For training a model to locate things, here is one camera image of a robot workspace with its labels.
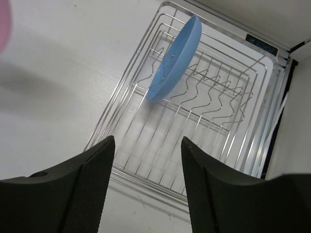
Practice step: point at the pink plastic plate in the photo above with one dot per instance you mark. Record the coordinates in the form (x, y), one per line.
(5, 23)

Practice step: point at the silver wire dish rack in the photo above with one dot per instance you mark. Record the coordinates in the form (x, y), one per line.
(216, 104)

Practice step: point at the blue plastic plate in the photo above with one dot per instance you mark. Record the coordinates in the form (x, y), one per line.
(176, 60)

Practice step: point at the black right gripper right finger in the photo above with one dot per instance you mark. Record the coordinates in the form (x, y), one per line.
(224, 200)

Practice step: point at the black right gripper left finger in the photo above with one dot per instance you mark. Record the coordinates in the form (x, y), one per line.
(66, 198)

